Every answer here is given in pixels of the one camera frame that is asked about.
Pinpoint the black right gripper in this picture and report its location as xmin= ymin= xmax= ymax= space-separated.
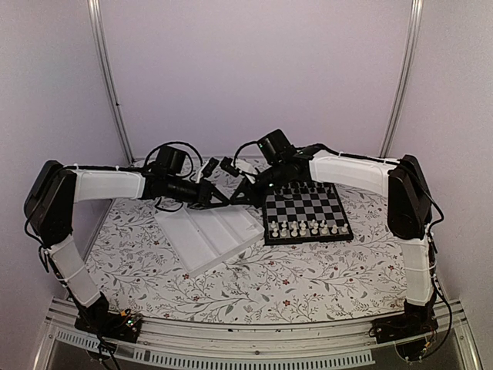
xmin=230 ymin=162 xmax=287 ymax=209

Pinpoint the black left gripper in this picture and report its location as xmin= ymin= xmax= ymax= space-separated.
xmin=166 ymin=175 xmax=230 ymax=210

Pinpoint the white plastic tray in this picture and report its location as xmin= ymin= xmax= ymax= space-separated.
xmin=155 ymin=206 xmax=264 ymax=278

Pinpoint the black and silver chessboard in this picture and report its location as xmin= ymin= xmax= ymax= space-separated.
xmin=262 ymin=184 xmax=354 ymax=245

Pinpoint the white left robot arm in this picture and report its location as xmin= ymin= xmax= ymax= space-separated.
xmin=24 ymin=142 xmax=229 ymax=335

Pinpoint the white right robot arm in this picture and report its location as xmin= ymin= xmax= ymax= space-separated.
xmin=220 ymin=129 xmax=434 ymax=336

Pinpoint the black chess pieces back row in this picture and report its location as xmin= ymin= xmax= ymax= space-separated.
xmin=276 ymin=182 xmax=333 ymax=195

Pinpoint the floral patterned table mat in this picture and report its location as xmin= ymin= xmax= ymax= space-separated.
xmin=86 ymin=185 xmax=431 ymax=324

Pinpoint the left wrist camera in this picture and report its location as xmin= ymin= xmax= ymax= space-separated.
xmin=194 ymin=157 xmax=219 ymax=183

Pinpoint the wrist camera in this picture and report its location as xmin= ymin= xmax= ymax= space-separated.
xmin=194 ymin=157 xmax=219 ymax=183
xmin=220 ymin=156 xmax=258 ymax=181

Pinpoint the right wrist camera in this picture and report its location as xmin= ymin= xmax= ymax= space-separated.
xmin=220 ymin=156 xmax=258 ymax=181

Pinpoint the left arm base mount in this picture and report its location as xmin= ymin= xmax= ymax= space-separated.
xmin=72 ymin=293 xmax=142 ymax=343

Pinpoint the front aluminium rail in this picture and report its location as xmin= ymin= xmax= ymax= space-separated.
xmin=34 ymin=299 xmax=482 ymax=369

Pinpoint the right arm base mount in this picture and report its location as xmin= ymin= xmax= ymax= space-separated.
xmin=368 ymin=302 xmax=438 ymax=362

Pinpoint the left aluminium frame post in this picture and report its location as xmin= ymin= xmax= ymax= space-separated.
xmin=87 ymin=0 xmax=135 ymax=163

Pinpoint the aluminium frame post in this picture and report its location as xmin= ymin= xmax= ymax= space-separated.
xmin=379 ymin=0 xmax=424 ymax=157
xmin=87 ymin=0 xmax=135 ymax=163

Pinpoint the right aluminium frame post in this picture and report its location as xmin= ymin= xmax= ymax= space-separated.
xmin=379 ymin=0 xmax=424 ymax=157

